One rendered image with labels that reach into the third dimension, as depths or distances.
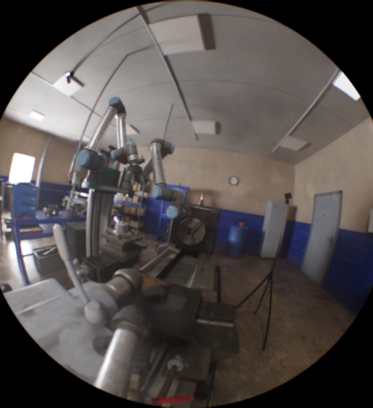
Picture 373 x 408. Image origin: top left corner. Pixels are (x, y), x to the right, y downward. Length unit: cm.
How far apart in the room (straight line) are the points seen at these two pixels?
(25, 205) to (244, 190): 534
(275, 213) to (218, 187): 210
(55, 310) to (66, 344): 6
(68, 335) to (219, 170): 492
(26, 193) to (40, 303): 195
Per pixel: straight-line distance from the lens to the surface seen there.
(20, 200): 216
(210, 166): 496
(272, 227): 460
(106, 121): 138
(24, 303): 28
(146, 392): 52
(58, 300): 27
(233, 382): 151
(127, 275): 39
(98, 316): 22
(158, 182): 96
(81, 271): 61
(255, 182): 500
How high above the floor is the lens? 134
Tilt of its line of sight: level
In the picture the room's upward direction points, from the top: 9 degrees clockwise
